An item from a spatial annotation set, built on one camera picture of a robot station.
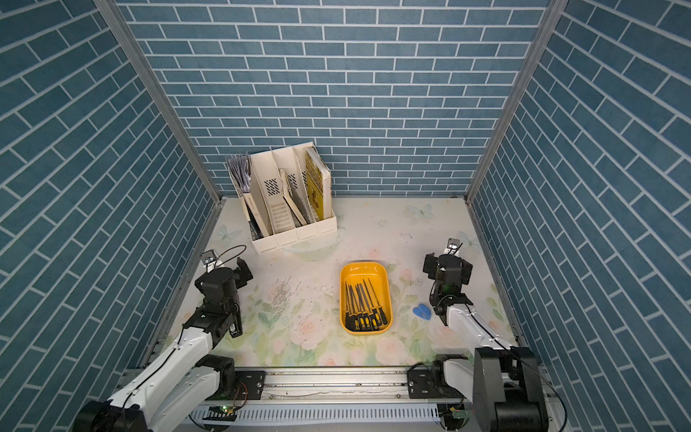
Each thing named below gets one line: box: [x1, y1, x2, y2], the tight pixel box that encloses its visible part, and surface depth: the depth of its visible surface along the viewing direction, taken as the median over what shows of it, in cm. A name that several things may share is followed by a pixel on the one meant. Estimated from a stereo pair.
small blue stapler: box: [412, 303, 432, 321], surface depth 87 cm
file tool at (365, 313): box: [356, 283, 372, 332], surface depth 86 cm
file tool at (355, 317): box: [349, 284, 361, 332], surface depth 85 cm
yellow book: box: [305, 147, 333, 222], surface depth 101 cm
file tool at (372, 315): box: [359, 282, 380, 332], surface depth 86 cm
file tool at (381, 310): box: [367, 278, 388, 325], surface depth 88 cm
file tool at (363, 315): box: [354, 284, 368, 332], surface depth 86 cm
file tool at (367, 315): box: [356, 284, 373, 332], surface depth 86 cm
